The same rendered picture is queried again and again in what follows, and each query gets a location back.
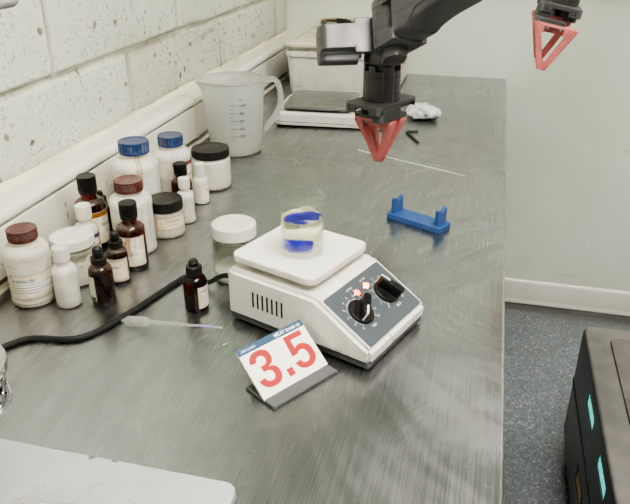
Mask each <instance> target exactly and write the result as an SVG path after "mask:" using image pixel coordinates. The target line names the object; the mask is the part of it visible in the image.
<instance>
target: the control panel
mask: <svg viewBox="0 0 630 504"><path fill-rule="evenodd" d="M381 274H385V275H387V276H388V277H389V278H391V279H392V280H394V281H395V282H397V283H398V284H400V285H401V286H403V285H402V284H401V283H400V282H398V281H397V280H396V279H395V278H394V277H393V276H392V275H391V274H390V273H389V272H388V271H387V270H385V269H384V268H383V267H382V266H381V265H380V264H379V263H378V262H377V261H376V262H375V263H373V264H372V265H371V266H369V267H368V268H367V269H365V270H364V271H363V272H361V273H360V274H359V275H357V276H356V277H354V278H353V279H352V280H350V281H349V282H348V283H346V284H345V285H344V286H342V287H341V288H340V289H338V290H337V291H336V292H334V293H333V294H331V295H330V296H329V297H327V298H326V299H325V300H324V301H323V302H324V304H325V305H326V306H327V307H328V308H329V309H331V310H332V311H333V312H334V313H335V314H336V315H337V316H338V317H339V318H340V319H341V320H342V321H343V322H344V323H345V324H346V325H347V326H348V327H349V328H350V329H351V330H352V331H353V332H355V333H356V334H357V335H358V336H359V337H360V338H361V339H362V340H363V341H364V342H365V343H366V344H367V345H368V346H370V347H372V346H374V345H375V344H376V343H377V342H378V341H379V340H380V339H381V338H382V337H383V336H385V335H386V334H387V333H388V332H389V331H390V330H391V329H392V328H393V327H394V326H395V325H397V324H398V323H399V322H400V321H401V320H402V319H403V318H404V317H405V316H406V315H408V314H409V313H410V312H411V311H412V310H413V309H414V308H415V307H416V306H417V305H419V303H420V301H419V300H418V299H417V298H416V297H415V296H414V295H413V294H412V293H410V292H409V291H408V290H407V289H406V288H405V287H404V286H403V287H404V289H405V290H404V292H403V293H402V294H401V296H400V297H399V298H398V299H397V301H395V302H392V303H390V302H386V301H384V300H382V299H381V298H379V297H378V295H377V294H376V293H375V290H374V284H375V283H376V281H377V279H378V278H379V277H380V275H381ZM363 283H368V284H369V288H365V287H364V286H363ZM354 290H359V291H360V295H356V294H355V293H354ZM366 292H368V293H370V294H371V296H372V300H371V307H372V308H373V310H374V313H375V318H374V320H373V321H372V322H371V323H369V324H362V323H360V322H358V321H356V320H355V319H354V318H353V317H352V316H351V315H350V313H349V311H348V305H349V303H350V302H351V301H352V300H355V299H359V300H360V299H361V297H362V296H363V295H364V293H366Z"/></svg>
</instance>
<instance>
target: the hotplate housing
mask: <svg viewBox="0 0 630 504"><path fill-rule="evenodd" d="M376 261H377V260H376V259H374V258H372V257H371V256H370V255H367V254H363V253H362V254H360V255H359V256H357V257H356V258H355V259H353V260H352V261H350V262H349V263H347V264H346V265H345V266H343V267H342V268H340V269H339V270H338V271H336V272H335V273H333V274H332V275H330V276H329V277H328V278H326V279H325V280H323V281H322V282H320V283H319V284H317V285H314V286H307V285H303V284H300V283H297V282H294V281H291V280H288V279H286V278H283V277H280V276H277V275H274V274H271V273H268V272H265V271H262V270H259V269H256V268H253V267H251V266H248V265H245V264H242V263H237V264H235V265H234V266H232V267H231V268H230V269H228V279H229V295H230V308H231V310H232V316H234V317H237V318H239V319H242V320H244V321H247V322H249V323H252V324H254V325H257V326H259V327H262V328H264V329H267V330H269V331H272V332H275V331H277V330H279V329H281V328H283V327H285V326H287V325H289V324H291V323H293V322H295V321H297V320H299V319H300V320H301V322H302V323H303V325H304V327H305V328H306V330H307V331H308V333H309V335H310V336H311V338H312V340H313V341H314V343H315V344H316V346H317V348H318V349H319V350H320V351H322V352H325V353H327V354H330V355H332V356H335V357H337V358H340V359H342V360H345V361H347V362H350V363H352V364H355V365H357V366H360V367H362V368H365V369H367V370H368V369H369V368H370V367H371V366H372V365H374V364H375V363H376V362H377V361H378V360H379V359H380V358H381V357H382V356H383V355H384V354H385V353H386V352H387V351H388V350H389V349H390V348H391V347H392V346H394V345H395V344H396V343H397V342H398V341H399V340H400V339H401V338H402V337H403V336H404V335H405V334H406V333H407V332H408V331H409V330H410V329H411V328H412V327H413V326H415V325H416V324H417V323H418V322H419V321H420V320H421V315H422V314H423V309H424V307H423V306H422V302H421V300H420V299H419V298H417V297H416V296H415V295H414V294H413V293H412V292H411V291H410V290H409V289H408V288H407V287H405V286H404V285H403V284H402V283H401V282H400V281H399V280H398V279H397V278H396V277H395V276H393V275H392V274H391V273H390V272H389V271H388V270H387V269H386V268H385V267H384V266H383V265H382V264H380V263H379V262H378V261H377V262H378V263H379V264H380V265H381V266H382V267H383V268H384V269H385V270H387V271H388V272H389V273H390V274H391V275H392V276H393V277H394V278H395V279H396V280H397V281H398V282H400V283H401V284H402V285H403V286H404V287H405V288H406V289H407V290H408V291H409V292H410V293H412V294H413V295H414V296H415V297H416V298H417V299H418V300H419V301H420V303H419V305H417V306H416V307H415V308H414V309H413V310H412V311H411V312H410V313H409V314H408V315H406V316H405V317H404V318H403V319H402V320H401V321H400V322H399V323H398V324H397V325H395V326H394V327H393V328H392V329H391V330H390V331H389V332H388V333H387V334H386V335H385V336H383V337H382V338H381V339H380V340H379V341H378V342H377V343H376V344H375V345H374V346H372V347H370V346H368V345H367V344H366V343H365V342H364V341H363V340H362V339H361V338H360V337H359V336H358V335H357V334H356V333H355V332H353V331H352V330H351V329H350V328H349V327H348V326H347V325H346V324H345V323H344V322H343V321H342V320H341V319H340V318H339V317H338V316H337V315H336V314H335V313H334V312H333V311H332V310H331V309H329V308H328V307H327V306H326V305H325V304H324V302H323V301H324V300H325V299H326V298H327V297H329V296H330V295H331V294H333V293H334V292H336V291H337V290H338V289H340V288H341V287H342V286H344V285H345V284H346V283H348V282H349V281H350V280H352V279H353V278H354V277H356V276H357V275H359V274H360V273H361V272H363V271H364V270H365V269H367V268H368V267H369V266H371V265H372V264H373V263H375V262H376Z"/></svg>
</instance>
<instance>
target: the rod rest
mask: <svg viewBox="0 0 630 504"><path fill-rule="evenodd" d="M403 197H404V195H403V194H400V195H399V196H398V198H392V207H391V211H389V212H387V219H390V220H393V221H396V222H400V223H403V224H406V225H410V226H413V227H416V228H419V229H423V230H426V231H429V232H432V233H436V234H442V233H443V232H445V231H446V230H448V229H449V228H450V222H448V221H446V215H447V207H446V206H443V207H442V209H441V211H439V210H436V213H435V218H434V217H431V216H427V215H424V214H420V213H417V212H414V211H410V210H407V209H403Z"/></svg>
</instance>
